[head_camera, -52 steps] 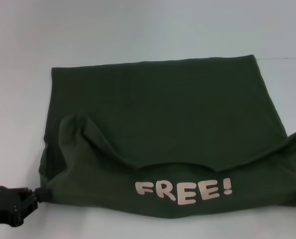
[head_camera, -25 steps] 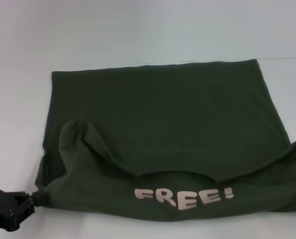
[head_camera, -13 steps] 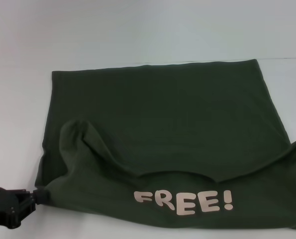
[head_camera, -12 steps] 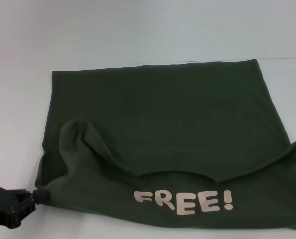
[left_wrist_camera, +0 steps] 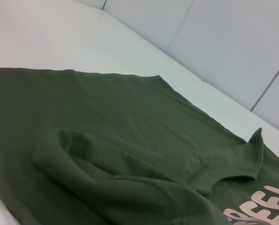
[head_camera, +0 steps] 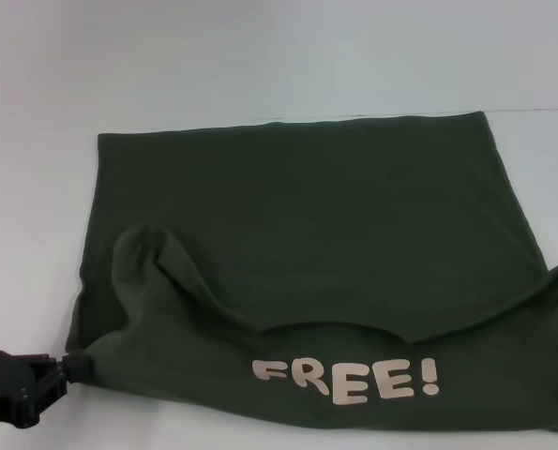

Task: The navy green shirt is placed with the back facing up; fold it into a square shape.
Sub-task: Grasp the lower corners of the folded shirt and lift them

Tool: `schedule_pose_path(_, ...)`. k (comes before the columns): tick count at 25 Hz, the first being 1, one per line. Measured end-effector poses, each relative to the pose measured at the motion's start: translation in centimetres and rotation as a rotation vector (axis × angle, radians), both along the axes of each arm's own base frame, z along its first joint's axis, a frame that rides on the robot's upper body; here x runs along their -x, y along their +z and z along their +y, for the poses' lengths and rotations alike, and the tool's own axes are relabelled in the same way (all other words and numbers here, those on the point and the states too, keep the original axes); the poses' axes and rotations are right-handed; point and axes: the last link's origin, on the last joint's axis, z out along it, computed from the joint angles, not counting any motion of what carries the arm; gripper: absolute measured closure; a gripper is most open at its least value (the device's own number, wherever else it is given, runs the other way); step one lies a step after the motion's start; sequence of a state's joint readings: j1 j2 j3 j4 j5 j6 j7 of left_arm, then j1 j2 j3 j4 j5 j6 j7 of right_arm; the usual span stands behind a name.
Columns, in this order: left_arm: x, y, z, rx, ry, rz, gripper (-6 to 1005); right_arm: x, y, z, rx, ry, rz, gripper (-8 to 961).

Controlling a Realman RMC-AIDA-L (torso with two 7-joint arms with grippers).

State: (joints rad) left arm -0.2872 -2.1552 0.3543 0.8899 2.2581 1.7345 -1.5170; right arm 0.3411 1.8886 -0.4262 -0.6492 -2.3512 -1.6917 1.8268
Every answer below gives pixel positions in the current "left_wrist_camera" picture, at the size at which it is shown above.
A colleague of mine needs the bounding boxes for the dark green shirt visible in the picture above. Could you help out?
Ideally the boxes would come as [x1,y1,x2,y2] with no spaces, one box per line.
[0,67,279,225]

